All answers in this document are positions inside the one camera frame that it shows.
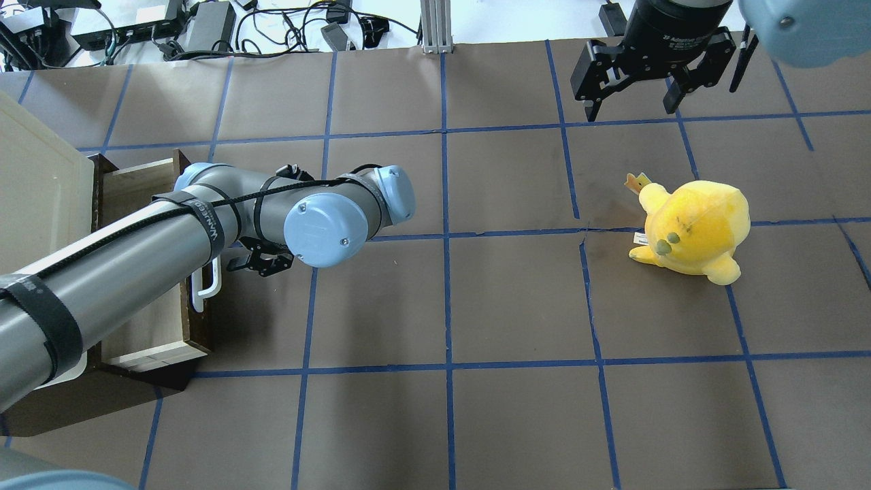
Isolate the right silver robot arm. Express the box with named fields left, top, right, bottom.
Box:
left=570, top=1, right=870, bottom=122

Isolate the brown kraft paper mat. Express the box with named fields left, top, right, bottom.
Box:
left=2, top=39, right=870, bottom=489

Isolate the brown wooden drawer cabinet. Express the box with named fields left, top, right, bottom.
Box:
left=2, top=149, right=212, bottom=437

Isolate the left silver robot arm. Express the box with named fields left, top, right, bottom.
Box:
left=1, top=163, right=416, bottom=409

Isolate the aluminium frame post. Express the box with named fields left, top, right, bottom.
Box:
left=420, top=0, right=455, bottom=54

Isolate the white drawer handle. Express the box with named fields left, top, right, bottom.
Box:
left=190, top=258, right=222, bottom=313

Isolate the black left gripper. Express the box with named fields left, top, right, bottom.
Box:
left=226, top=237, right=295, bottom=277

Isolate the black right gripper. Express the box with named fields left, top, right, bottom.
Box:
left=570, top=1, right=736, bottom=123

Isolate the yellow plush duck toy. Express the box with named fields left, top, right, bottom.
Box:
left=624, top=173, right=752, bottom=286

